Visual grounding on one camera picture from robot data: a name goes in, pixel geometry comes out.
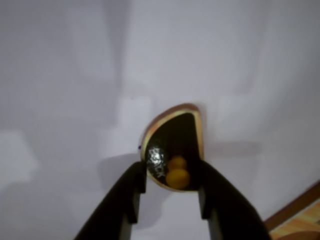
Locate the wooden shape puzzle board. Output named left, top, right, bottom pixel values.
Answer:
left=263, top=179, right=320, bottom=240

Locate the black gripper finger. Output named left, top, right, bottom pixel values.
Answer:
left=73, top=161, right=147, bottom=240
left=197, top=159, right=272, bottom=240

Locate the black semicircle piece yellow pin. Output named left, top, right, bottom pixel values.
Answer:
left=139, top=102, right=206, bottom=194

